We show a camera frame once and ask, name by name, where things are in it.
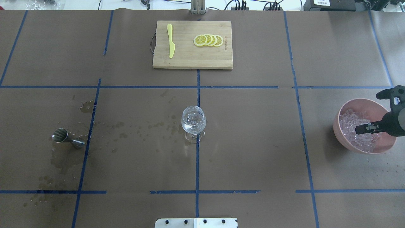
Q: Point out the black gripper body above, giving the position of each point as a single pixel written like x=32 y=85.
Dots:
x=393 y=123

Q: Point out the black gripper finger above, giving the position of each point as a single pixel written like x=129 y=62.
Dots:
x=368 y=128

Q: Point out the steel double jigger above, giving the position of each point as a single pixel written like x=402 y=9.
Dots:
x=61 y=135

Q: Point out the pink bowl of ice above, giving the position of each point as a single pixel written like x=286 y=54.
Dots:
x=356 y=112

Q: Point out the clear wine glass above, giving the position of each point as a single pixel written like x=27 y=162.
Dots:
x=193 y=122

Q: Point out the black box device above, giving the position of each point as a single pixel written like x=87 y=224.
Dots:
x=337 y=5

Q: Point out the lemon slice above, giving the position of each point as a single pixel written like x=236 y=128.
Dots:
x=200 y=40

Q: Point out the bamboo cutting board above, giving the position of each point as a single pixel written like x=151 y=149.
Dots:
x=216 y=55

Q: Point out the yellow plastic knife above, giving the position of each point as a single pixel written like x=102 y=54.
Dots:
x=170 y=40

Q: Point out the aluminium frame post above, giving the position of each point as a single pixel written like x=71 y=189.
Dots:
x=197 y=7

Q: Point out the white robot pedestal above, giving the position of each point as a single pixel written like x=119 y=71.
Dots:
x=196 y=223

